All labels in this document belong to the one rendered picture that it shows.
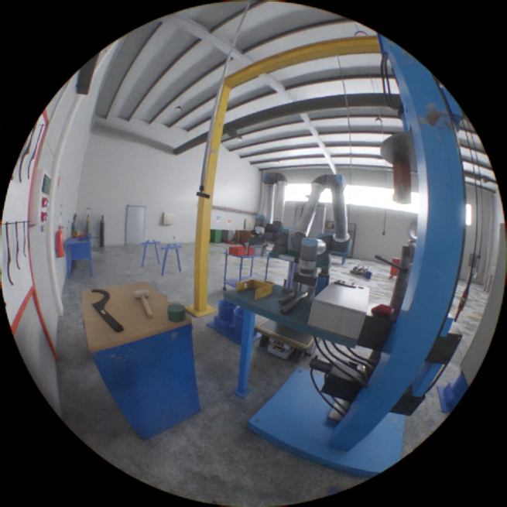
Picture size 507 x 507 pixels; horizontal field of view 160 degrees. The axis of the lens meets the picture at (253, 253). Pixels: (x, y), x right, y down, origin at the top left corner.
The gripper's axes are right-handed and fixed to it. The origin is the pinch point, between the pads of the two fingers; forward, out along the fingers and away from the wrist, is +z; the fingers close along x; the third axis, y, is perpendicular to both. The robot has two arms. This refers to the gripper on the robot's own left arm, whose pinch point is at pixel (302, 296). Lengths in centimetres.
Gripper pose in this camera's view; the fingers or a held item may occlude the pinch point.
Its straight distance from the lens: 107.6
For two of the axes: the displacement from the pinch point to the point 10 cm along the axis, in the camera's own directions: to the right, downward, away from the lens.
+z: -0.9, 9.8, 1.6
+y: -6.1, 0.8, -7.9
